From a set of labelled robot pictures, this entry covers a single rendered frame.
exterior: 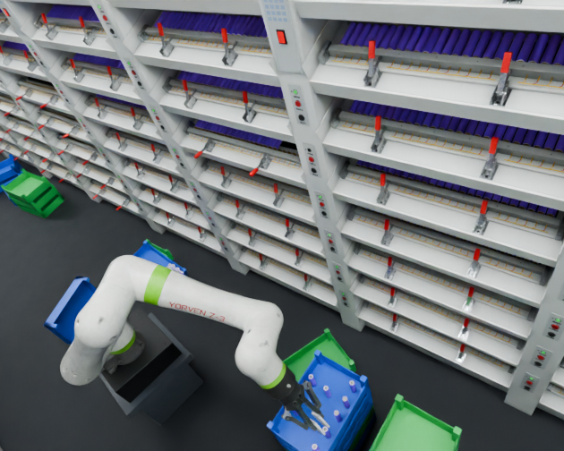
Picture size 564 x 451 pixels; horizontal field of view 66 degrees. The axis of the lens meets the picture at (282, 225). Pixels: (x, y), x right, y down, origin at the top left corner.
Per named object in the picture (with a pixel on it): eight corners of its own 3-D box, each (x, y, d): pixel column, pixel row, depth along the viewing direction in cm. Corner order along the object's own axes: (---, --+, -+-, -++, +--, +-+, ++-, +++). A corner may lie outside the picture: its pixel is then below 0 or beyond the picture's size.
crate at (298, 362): (297, 412, 177) (294, 405, 171) (274, 373, 190) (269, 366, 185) (356, 370, 183) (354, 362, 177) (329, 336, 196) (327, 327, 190)
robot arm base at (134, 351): (93, 394, 159) (85, 387, 155) (77, 369, 168) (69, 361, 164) (151, 345, 169) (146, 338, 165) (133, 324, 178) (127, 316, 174)
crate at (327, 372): (322, 470, 132) (318, 463, 126) (271, 433, 143) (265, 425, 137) (370, 387, 145) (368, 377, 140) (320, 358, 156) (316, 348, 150)
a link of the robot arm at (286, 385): (274, 394, 115) (293, 365, 120) (250, 381, 125) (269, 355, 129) (286, 406, 118) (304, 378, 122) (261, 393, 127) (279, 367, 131)
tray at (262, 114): (299, 145, 126) (280, 116, 114) (166, 111, 158) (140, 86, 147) (329, 89, 130) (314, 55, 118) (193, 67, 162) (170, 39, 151)
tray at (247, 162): (311, 191, 139) (300, 176, 131) (185, 150, 172) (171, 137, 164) (338, 139, 143) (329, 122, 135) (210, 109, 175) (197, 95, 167)
